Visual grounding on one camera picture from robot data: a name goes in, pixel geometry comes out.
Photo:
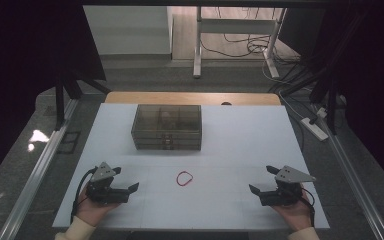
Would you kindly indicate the white cabinet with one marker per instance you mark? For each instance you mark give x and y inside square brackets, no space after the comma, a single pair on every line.
[126,30]

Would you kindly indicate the aluminium rail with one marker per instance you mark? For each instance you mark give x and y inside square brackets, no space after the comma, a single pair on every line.
[353,180]
[36,173]

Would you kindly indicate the person's left hand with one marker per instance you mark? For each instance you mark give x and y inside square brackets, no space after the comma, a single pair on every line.
[91,210]

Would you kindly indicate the white power strip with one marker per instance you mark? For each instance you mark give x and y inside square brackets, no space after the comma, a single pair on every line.
[314,128]

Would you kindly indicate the red rubber band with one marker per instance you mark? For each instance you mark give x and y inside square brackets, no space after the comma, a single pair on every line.
[179,181]

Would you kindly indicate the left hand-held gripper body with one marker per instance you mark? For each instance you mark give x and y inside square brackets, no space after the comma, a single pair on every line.
[108,195]

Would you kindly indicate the black curtain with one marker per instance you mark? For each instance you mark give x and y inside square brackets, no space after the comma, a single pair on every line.
[20,66]
[373,83]

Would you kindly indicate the dark floor grate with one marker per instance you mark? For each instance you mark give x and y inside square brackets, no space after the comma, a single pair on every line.
[69,142]

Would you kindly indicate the black metal stand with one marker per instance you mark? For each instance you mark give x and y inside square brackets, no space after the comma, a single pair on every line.
[330,100]
[60,100]

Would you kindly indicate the person's right hand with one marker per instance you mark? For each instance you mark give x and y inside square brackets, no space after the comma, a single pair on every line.
[295,215]

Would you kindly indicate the white desk frame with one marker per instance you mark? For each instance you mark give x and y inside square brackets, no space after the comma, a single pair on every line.
[235,26]

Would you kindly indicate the smoky transparent drawer box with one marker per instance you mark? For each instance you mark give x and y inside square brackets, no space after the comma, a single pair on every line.
[166,125]

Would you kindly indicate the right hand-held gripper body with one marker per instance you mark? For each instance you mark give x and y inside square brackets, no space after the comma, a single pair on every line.
[281,196]

